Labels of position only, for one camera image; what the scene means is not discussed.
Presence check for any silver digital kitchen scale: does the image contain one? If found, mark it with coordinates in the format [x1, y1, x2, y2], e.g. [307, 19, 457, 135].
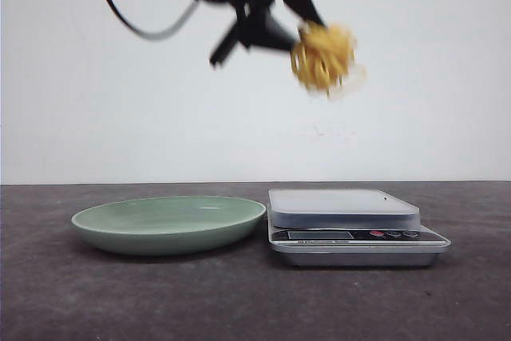
[267, 188, 451, 267]

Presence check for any light green shallow plate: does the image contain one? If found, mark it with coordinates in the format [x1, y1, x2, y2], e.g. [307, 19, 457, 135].
[71, 196, 267, 256]

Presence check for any yellow vermicelli noodle bundle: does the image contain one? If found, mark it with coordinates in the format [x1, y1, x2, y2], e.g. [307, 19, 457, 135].
[290, 21, 367, 100]

